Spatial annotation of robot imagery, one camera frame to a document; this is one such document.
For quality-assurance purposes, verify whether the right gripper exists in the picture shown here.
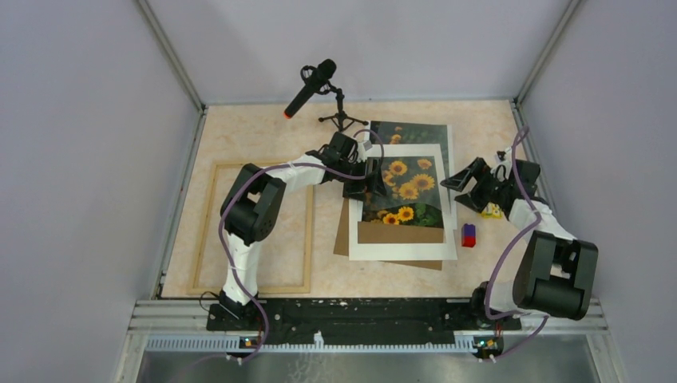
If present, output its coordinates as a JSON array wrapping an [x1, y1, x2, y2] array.
[[440, 157, 511, 214]]

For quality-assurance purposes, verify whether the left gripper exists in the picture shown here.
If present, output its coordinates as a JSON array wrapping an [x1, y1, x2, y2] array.
[[337, 158, 388, 203]]

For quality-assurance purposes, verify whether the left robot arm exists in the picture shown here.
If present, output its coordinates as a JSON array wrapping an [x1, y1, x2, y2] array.
[[218, 129, 386, 330]]

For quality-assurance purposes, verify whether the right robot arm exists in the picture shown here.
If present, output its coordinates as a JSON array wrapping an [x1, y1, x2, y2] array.
[[440, 157, 599, 329]]

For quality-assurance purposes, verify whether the sunflower photo front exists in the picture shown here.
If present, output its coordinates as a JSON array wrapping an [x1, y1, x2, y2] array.
[[362, 156, 444, 228]]

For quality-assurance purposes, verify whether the sunflower photo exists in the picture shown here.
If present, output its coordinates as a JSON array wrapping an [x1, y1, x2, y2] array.
[[369, 120, 453, 167], [362, 156, 444, 228]]

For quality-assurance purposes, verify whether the sunflower photo rear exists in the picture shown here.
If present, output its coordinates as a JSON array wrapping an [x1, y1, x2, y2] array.
[[369, 120, 453, 167]]

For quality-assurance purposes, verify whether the yellow toy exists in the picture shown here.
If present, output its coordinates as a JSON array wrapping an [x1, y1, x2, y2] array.
[[480, 203, 504, 219]]

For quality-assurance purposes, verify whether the red blue block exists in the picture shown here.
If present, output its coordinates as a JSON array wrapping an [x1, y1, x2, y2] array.
[[461, 223, 477, 248]]

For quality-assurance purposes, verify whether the brown backing board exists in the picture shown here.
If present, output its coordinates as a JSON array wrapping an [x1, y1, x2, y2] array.
[[333, 199, 442, 270]]

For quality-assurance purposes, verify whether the black tripod stand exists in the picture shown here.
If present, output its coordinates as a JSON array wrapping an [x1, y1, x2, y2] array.
[[318, 83, 369, 132]]

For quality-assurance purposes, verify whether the black microphone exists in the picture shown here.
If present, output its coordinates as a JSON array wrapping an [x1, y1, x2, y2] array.
[[283, 58, 337, 119]]

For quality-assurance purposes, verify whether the wooden picture frame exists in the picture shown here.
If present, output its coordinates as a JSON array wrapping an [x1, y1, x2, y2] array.
[[184, 161, 315, 296]]

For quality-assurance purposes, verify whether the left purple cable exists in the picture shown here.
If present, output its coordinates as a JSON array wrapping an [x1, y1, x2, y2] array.
[[217, 128, 385, 365]]

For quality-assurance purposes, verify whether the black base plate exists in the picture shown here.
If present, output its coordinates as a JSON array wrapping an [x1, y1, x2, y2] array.
[[206, 298, 521, 345]]

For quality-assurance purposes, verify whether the aluminium rail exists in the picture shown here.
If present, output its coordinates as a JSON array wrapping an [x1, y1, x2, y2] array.
[[128, 298, 608, 355]]

